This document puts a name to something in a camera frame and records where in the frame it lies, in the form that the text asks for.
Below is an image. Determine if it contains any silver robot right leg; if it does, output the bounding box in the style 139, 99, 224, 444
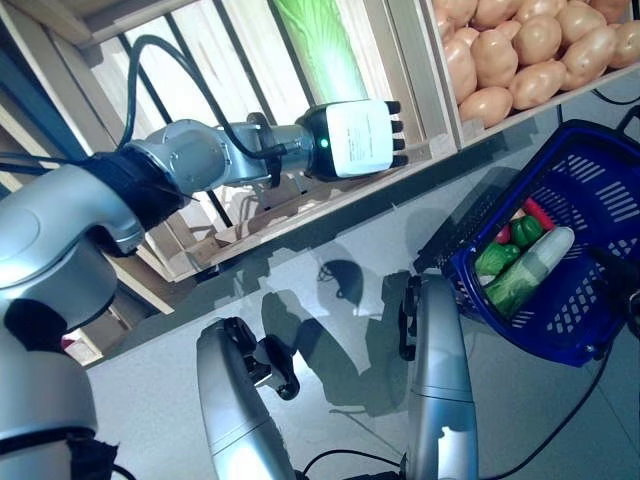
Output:
398, 269, 481, 480

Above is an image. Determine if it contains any light green toy lettuce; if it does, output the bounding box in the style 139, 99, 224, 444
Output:
474, 242, 521, 275

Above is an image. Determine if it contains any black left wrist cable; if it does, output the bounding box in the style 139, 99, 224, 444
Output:
124, 33, 284, 189

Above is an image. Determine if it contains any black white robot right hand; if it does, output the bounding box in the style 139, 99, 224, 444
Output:
592, 244, 640, 321

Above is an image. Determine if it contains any dark green toy pepper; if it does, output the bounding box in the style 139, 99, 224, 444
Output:
509, 215, 542, 247

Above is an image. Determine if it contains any tan potato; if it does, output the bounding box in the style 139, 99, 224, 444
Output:
512, 14, 564, 65
442, 37, 479, 104
469, 29, 520, 89
458, 86, 515, 124
559, 25, 619, 91
554, 0, 606, 39
607, 22, 640, 70
508, 60, 569, 111

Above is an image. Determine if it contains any wooden shelf unit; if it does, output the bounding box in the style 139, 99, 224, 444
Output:
0, 0, 176, 371

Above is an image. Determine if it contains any green white napa cabbage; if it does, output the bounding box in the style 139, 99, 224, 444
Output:
483, 225, 575, 317
268, 0, 372, 109

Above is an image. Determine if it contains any black white robot left hand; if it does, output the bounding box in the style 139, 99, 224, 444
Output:
294, 98, 409, 182

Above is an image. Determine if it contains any blue plastic shopping basket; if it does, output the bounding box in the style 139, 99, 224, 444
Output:
447, 102, 640, 369

